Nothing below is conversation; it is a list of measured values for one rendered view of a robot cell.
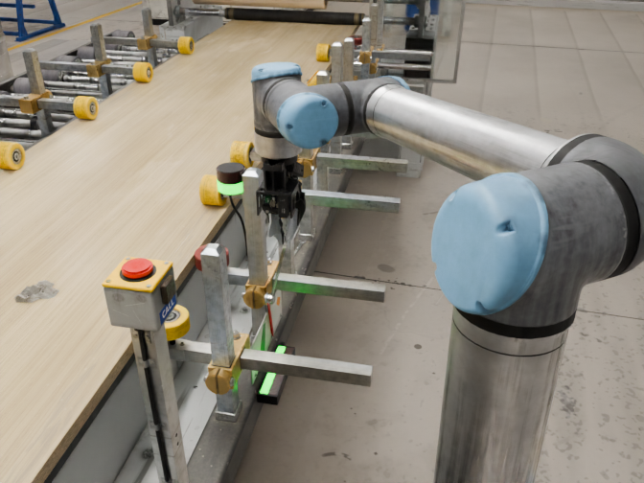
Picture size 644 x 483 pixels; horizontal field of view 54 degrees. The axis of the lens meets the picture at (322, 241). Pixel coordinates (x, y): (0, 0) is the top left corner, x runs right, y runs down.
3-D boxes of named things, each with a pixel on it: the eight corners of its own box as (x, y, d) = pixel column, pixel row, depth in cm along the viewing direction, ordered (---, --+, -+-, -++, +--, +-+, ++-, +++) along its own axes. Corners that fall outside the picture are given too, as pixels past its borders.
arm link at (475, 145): (747, 157, 57) (389, 64, 114) (644, 180, 53) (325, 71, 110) (720, 272, 62) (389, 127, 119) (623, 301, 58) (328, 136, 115)
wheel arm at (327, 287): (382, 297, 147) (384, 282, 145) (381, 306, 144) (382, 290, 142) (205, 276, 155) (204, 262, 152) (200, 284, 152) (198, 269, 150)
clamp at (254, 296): (280, 278, 154) (279, 260, 152) (264, 310, 143) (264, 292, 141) (258, 275, 155) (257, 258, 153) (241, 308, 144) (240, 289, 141)
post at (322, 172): (328, 207, 220) (330, 69, 195) (326, 212, 217) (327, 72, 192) (318, 206, 220) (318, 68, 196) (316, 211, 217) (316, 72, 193)
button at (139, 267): (158, 269, 86) (157, 258, 85) (146, 286, 82) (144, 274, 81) (131, 265, 86) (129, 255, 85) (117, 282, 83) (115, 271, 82)
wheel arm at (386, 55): (429, 59, 290) (430, 52, 288) (429, 61, 287) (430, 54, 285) (323, 54, 298) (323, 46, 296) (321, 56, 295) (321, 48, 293)
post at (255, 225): (271, 345, 156) (263, 166, 132) (267, 355, 153) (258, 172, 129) (258, 343, 157) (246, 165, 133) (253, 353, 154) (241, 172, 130)
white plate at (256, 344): (283, 314, 161) (282, 282, 156) (254, 385, 139) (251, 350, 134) (281, 314, 161) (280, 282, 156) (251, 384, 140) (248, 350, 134)
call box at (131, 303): (179, 307, 90) (172, 260, 86) (159, 337, 84) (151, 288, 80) (133, 301, 91) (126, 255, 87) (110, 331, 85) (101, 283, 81)
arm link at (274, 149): (261, 120, 124) (310, 123, 122) (263, 143, 126) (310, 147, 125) (247, 136, 116) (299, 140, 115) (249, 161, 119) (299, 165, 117)
